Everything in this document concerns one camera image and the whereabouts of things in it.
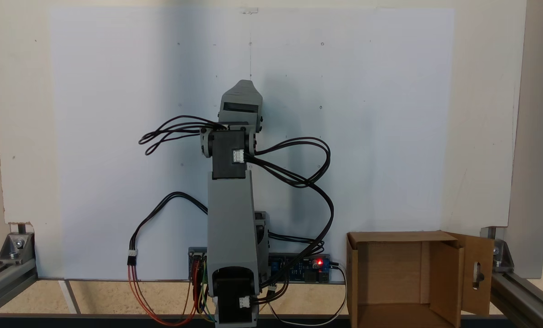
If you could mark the open cardboard box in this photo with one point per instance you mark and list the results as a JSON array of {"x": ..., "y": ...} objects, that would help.
[{"x": 389, "y": 273}]

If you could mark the white paper sheet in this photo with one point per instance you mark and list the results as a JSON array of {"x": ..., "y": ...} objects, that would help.
[{"x": 116, "y": 136}]

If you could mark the blue power circuit board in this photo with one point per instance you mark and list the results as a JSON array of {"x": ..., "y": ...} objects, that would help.
[{"x": 305, "y": 271}]

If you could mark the dark frame rail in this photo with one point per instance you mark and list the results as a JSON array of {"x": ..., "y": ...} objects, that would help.
[{"x": 93, "y": 321}]

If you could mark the aluminium frame rail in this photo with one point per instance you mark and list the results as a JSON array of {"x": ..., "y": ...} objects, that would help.
[
  {"x": 7, "y": 284},
  {"x": 526, "y": 296}
]

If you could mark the metal corner bracket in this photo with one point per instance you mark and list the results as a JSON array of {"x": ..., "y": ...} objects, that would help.
[
  {"x": 503, "y": 259},
  {"x": 16, "y": 248}
]

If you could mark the grey printed robot arm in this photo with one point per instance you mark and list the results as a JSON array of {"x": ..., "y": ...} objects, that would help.
[{"x": 230, "y": 218}]

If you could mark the motor driver circuit board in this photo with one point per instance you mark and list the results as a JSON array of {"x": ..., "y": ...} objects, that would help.
[{"x": 197, "y": 255}]

